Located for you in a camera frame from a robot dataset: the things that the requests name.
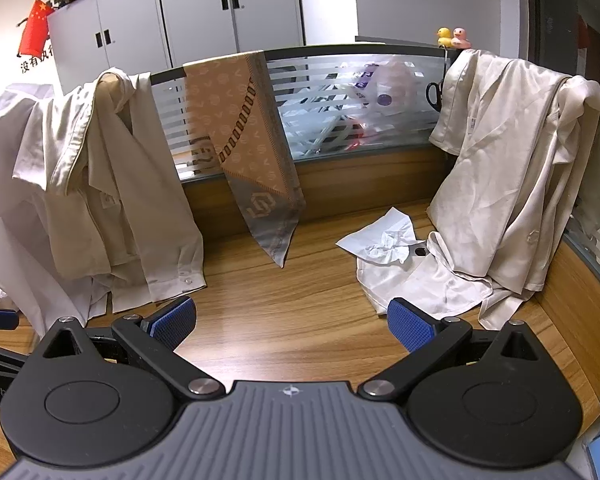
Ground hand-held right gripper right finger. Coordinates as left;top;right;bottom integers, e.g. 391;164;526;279
357;298;551;404

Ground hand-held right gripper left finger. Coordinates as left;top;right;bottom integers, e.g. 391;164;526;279
27;296;226;402

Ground orange and grey patterned scarf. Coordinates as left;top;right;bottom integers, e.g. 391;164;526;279
182;50;307;268

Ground crumpled white tissue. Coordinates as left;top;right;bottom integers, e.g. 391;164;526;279
336;206;427;267

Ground beige shirt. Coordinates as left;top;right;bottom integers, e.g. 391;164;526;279
12;67;207;317

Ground cream satin shirt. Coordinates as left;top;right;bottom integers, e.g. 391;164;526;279
355;49;600;332

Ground striped glass desk partition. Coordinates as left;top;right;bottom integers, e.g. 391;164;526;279
150;42;457;248
562;85;600;307

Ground white plastic bag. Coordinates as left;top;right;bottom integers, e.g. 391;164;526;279
342;57;424;117

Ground red flag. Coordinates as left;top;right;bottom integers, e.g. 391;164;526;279
17;0;57;59

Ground low grey metal cabinet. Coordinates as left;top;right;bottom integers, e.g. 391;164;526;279
46;0;175;97

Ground tall grey metal cabinet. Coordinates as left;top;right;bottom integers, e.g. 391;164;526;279
155;0;307;70

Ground black handled scissors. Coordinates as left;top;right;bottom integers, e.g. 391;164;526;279
425;49;451;112

